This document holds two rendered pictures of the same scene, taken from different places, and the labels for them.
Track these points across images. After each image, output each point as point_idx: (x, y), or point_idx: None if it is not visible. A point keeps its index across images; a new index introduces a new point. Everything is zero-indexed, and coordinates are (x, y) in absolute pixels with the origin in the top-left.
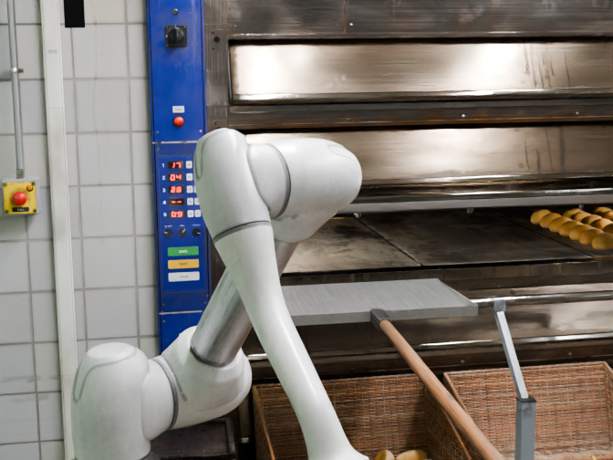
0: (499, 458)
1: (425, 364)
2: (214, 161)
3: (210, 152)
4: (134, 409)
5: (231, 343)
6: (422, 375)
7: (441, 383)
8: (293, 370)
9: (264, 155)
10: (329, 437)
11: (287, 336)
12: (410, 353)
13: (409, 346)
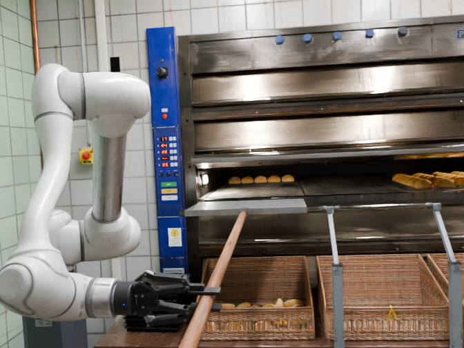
0: (215, 273)
1: (238, 229)
2: (36, 79)
3: (36, 74)
4: (52, 244)
5: (105, 208)
6: (230, 234)
7: (233, 237)
8: (34, 193)
9: (70, 76)
10: (27, 233)
11: (47, 176)
12: (235, 224)
13: (239, 221)
